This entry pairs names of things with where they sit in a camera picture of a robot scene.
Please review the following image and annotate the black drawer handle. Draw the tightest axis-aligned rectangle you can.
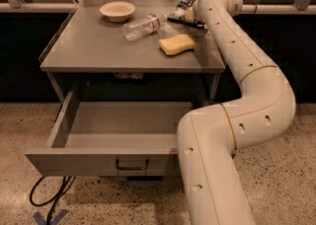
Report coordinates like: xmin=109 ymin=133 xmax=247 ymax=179
xmin=116 ymin=159 xmax=149 ymax=171

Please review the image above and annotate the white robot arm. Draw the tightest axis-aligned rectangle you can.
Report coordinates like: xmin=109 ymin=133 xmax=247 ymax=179
xmin=177 ymin=0 xmax=296 ymax=225

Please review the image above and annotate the yellow sponge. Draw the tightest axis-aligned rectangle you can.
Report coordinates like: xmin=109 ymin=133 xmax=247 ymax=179
xmin=159 ymin=34 xmax=197 ymax=56

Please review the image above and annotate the blue chip bag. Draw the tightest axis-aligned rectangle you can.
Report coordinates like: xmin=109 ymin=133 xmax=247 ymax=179
xmin=168 ymin=0 xmax=204 ymax=28

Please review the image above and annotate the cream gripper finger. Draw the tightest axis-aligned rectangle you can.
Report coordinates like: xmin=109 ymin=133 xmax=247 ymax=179
xmin=183 ymin=7 xmax=195 ymax=22

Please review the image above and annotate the white railing ledge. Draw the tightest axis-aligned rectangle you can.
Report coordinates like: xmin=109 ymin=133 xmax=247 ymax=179
xmin=0 ymin=3 xmax=316 ymax=15

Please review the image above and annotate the grey metal cabinet table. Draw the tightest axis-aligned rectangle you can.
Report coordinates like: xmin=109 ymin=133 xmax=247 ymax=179
xmin=40 ymin=0 xmax=225 ymax=96

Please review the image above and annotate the open grey top drawer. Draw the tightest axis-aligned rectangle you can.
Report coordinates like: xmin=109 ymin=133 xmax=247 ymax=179
xmin=26 ymin=92 xmax=193 ymax=177

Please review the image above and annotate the white paper bowl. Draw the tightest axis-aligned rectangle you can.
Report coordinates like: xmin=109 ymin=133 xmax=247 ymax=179
xmin=100 ymin=1 xmax=135 ymax=23

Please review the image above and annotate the black floor cable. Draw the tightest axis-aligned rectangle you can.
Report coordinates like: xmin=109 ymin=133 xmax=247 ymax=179
xmin=29 ymin=175 xmax=76 ymax=225

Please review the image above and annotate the clear plastic water bottle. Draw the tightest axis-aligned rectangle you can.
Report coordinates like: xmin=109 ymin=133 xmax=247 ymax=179
xmin=122 ymin=14 xmax=167 ymax=41

